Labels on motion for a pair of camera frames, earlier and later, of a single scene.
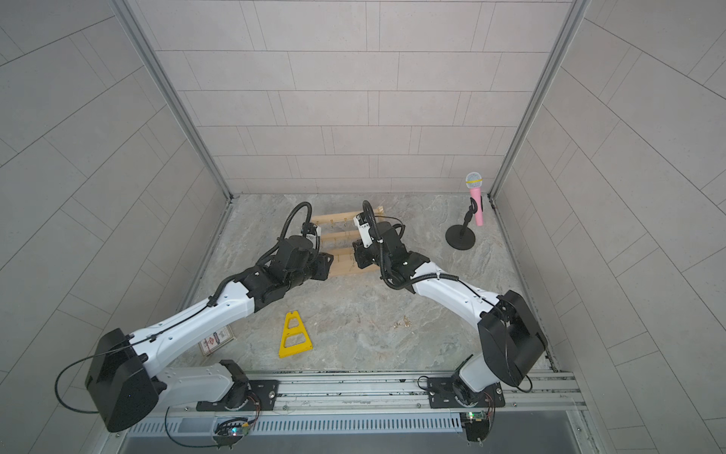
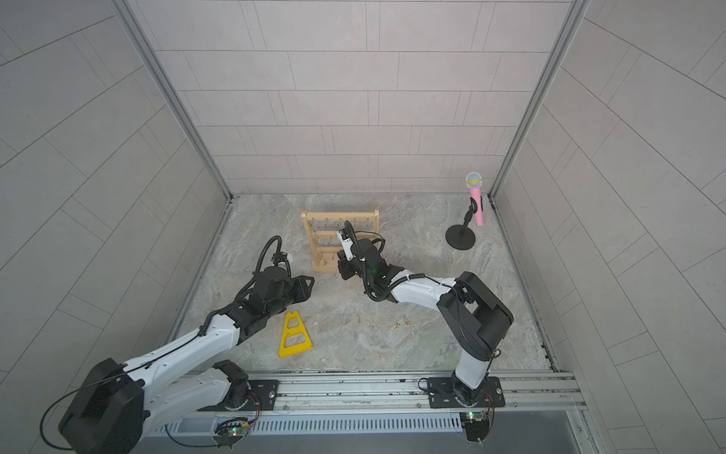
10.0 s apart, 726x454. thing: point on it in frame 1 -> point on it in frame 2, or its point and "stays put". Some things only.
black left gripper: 323,262 -> 301,283
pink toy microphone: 475,182 stays put
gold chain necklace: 406,323 stays put
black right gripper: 362,253 -> 347,270
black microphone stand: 460,236 stays put
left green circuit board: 230,431 stays put
